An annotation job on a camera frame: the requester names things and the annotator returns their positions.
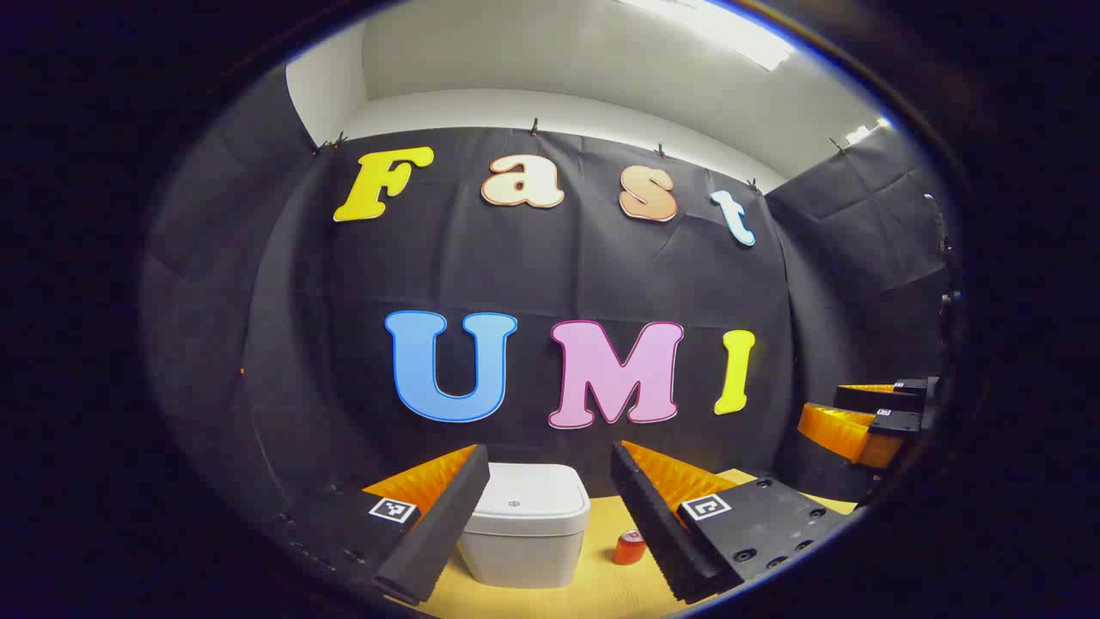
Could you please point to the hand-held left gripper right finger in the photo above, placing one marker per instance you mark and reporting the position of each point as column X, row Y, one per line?
column 657, row 524

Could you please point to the white desktop garbage bin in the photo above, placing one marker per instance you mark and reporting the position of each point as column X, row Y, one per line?
column 533, row 529

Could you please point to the red pop can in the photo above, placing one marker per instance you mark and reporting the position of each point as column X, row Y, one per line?
column 629, row 548

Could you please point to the ceiling light panel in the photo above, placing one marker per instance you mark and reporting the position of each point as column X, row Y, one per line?
column 718, row 30

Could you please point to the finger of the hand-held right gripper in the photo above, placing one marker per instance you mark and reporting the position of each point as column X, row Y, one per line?
column 838, row 434
column 876, row 399

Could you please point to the black backdrop cloth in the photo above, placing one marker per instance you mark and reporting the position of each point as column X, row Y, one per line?
column 533, row 275

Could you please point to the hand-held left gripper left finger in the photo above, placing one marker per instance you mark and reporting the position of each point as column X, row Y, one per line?
column 443, row 524

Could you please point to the wooden desktop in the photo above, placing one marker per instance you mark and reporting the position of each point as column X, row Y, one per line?
column 593, row 595

